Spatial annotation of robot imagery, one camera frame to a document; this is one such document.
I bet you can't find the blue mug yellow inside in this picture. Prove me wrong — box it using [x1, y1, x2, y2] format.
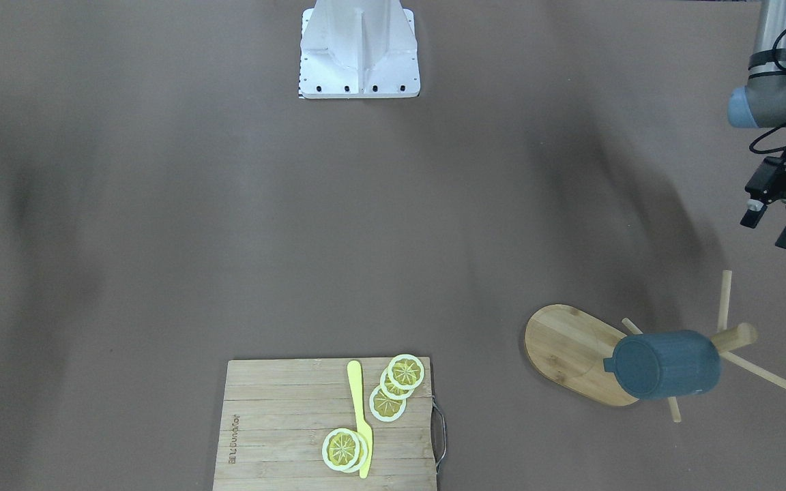
[603, 330, 723, 399]

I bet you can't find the bamboo mug tree rack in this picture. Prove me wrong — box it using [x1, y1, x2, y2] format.
[523, 270, 786, 423]

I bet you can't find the wooden cutting board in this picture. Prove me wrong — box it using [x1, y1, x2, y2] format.
[212, 357, 446, 490]

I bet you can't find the lemon slice front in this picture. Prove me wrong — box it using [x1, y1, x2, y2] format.
[387, 354, 426, 389]

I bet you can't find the lemon slice middle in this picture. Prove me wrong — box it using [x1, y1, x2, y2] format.
[379, 369, 414, 401]

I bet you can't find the lemon slice back of stack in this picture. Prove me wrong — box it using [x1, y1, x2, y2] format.
[369, 385, 407, 422]

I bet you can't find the lemon slice by knife tip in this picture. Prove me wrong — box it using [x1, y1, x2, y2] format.
[321, 427, 369, 473]

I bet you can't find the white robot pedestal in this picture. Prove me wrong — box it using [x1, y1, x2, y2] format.
[297, 1, 421, 100]

